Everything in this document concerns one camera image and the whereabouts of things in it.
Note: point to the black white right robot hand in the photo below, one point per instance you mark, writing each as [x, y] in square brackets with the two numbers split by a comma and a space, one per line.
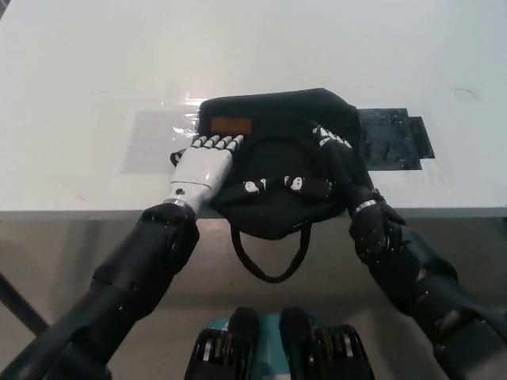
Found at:
[344, 170]

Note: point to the black soft travel bag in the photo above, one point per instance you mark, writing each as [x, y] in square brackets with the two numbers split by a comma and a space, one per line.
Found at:
[277, 166]

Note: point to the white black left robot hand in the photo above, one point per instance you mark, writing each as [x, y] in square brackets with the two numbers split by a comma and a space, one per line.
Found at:
[204, 170]

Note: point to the black teal robot torso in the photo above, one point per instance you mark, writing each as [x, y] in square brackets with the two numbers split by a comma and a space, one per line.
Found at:
[273, 348]

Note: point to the black metal table leg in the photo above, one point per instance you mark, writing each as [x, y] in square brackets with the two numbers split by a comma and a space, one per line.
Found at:
[21, 297]

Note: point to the large black tape patch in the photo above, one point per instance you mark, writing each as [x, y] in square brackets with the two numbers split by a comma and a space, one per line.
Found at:
[390, 138]

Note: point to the clear plastic film sheet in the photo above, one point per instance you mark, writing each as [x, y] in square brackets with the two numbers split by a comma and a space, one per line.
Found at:
[158, 142]

